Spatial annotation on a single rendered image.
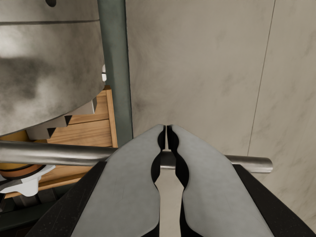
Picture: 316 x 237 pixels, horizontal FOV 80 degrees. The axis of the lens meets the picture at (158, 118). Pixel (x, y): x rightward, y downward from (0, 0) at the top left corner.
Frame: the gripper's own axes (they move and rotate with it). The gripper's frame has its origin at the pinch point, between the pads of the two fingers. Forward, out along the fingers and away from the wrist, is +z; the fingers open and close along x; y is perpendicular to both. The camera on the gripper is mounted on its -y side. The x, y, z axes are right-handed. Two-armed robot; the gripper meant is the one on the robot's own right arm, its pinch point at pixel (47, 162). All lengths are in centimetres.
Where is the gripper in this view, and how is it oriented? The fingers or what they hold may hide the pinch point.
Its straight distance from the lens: 42.0
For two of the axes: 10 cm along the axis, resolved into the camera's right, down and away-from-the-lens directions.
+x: 3.3, 4.6, -8.3
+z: 9.4, -1.5, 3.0
